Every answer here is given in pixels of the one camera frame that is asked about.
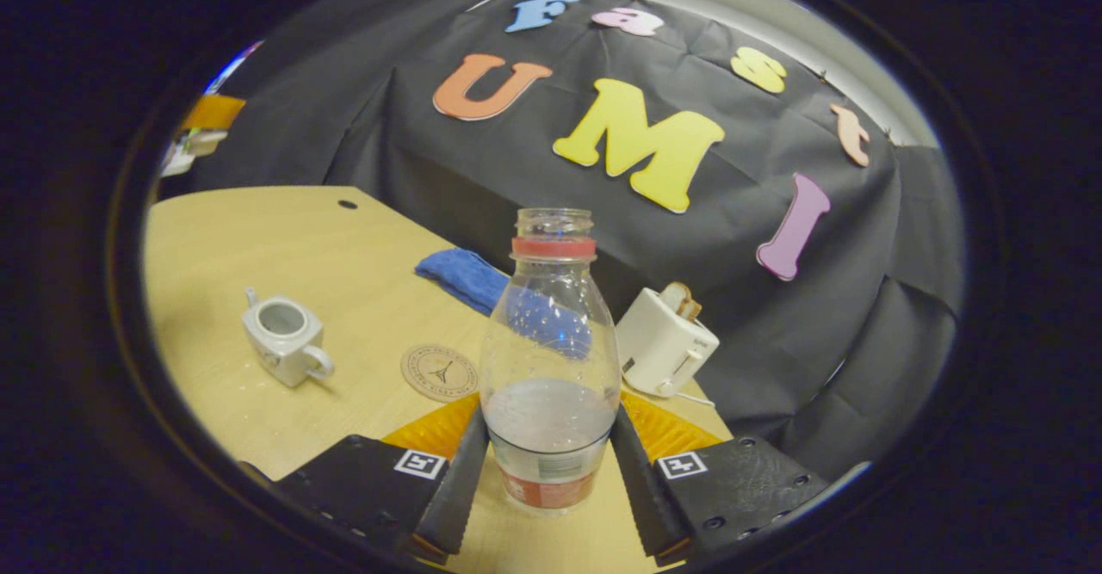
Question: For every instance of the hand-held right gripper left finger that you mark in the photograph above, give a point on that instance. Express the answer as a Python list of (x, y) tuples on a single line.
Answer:
[(461, 488)]

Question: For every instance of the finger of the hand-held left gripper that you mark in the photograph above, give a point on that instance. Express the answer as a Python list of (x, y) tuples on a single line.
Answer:
[(211, 112)]

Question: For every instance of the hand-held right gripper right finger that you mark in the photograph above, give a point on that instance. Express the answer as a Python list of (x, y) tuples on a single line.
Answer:
[(637, 488)]

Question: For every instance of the round brown coaster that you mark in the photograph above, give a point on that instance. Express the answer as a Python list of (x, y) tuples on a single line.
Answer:
[(439, 373)]

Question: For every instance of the clear plastic water bottle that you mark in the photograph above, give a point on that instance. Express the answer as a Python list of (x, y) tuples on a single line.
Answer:
[(551, 342)]

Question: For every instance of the white ceramic teacup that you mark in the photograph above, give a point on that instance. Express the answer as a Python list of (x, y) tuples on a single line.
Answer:
[(284, 342)]

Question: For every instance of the white toaster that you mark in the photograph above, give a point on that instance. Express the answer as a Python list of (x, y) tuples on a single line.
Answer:
[(663, 342)]

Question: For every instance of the bread slice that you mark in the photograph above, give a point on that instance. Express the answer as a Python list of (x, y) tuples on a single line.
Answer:
[(684, 299)]

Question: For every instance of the blue towel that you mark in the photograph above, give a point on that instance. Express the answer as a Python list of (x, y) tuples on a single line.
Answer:
[(465, 274)]

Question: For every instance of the black backdrop cloth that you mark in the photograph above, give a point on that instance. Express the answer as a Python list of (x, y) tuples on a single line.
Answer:
[(689, 212)]

